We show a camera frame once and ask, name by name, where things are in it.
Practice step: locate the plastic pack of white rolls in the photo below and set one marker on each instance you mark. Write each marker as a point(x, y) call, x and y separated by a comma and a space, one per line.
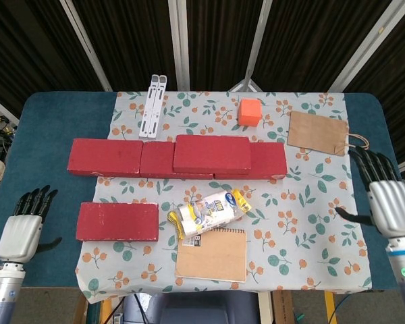
point(209, 214)

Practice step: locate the floral tablecloth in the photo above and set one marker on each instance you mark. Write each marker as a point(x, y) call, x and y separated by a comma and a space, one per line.
point(222, 101)

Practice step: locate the dark pleated curtain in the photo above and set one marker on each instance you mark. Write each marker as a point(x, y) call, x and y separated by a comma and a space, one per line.
point(138, 40)

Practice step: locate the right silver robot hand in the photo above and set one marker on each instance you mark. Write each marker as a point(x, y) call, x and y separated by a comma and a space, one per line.
point(391, 206)

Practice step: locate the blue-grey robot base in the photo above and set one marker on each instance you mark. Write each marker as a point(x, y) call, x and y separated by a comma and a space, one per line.
point(202, 308)

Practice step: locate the red foam brick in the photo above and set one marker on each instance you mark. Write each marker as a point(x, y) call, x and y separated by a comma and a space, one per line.
point(104, 157)
point(118, 221)
point(157, 158)
point(212, 153)

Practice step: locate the brown paper bag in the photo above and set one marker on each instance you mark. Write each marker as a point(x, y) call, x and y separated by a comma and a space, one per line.
point(317, 133)

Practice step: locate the grey tripod stand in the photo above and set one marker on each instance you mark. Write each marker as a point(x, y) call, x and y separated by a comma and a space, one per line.
point(246, 82)

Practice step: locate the white double frame post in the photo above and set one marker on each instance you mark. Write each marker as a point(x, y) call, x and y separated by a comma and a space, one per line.
point(179, 50)

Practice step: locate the teal table cover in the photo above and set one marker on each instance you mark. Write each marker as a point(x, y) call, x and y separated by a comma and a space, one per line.
point(47, 135)

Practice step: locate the kraft spiral notebook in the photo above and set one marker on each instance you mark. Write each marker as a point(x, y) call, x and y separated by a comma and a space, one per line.
point(212, 256)

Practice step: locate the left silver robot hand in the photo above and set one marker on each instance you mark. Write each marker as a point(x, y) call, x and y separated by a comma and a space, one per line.
point(18, 236)

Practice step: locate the white folding stand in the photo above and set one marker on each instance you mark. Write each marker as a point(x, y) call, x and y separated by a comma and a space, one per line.
point(152, 111)

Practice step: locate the orange foam cube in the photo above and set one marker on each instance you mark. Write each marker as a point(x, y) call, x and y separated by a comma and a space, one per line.
point(249, 113)

